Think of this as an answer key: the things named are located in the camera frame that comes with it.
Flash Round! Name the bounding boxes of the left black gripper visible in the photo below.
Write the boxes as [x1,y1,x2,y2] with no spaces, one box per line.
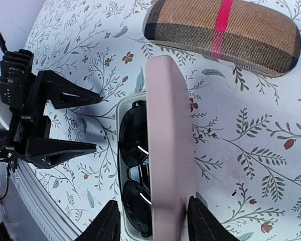
[6,70,103,169]

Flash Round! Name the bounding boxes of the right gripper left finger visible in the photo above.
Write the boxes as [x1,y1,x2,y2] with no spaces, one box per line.
[75,200,120,241]

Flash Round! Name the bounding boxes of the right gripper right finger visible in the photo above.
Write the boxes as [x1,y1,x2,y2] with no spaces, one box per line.
[187,196,238,241]

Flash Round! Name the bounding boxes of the pink translucent plastic cup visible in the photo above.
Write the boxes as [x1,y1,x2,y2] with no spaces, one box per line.
[115,55,198,241]

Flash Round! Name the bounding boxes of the black sunglasses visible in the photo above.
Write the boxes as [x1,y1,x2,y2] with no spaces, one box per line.
[117,100,153,238]

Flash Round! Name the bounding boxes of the brown striped glasses case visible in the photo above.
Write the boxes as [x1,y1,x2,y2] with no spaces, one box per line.
[143,1,301,77]

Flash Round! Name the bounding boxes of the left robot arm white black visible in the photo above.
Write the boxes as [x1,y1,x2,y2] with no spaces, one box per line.
[0,69,102,169]

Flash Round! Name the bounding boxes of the floral patterned table mat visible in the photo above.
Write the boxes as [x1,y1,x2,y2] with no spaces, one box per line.
[26,1,301,240]

